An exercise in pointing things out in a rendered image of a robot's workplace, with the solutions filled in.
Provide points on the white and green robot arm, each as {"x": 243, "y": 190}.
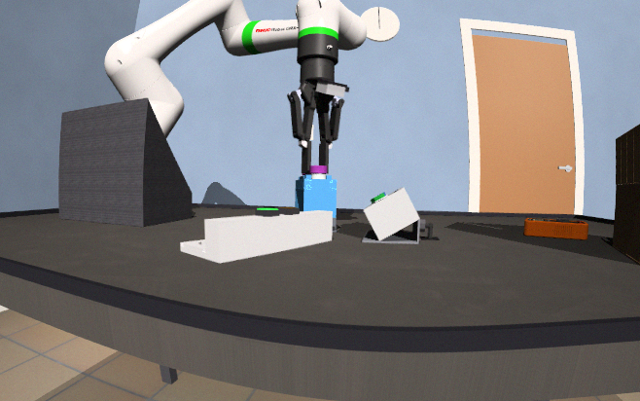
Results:
{"x": 132, "y": 64}

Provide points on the dark grey table edge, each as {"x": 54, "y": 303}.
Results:
{"x": 342, "y": 336}

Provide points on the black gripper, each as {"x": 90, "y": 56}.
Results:
{"x": 311, "y": 70}

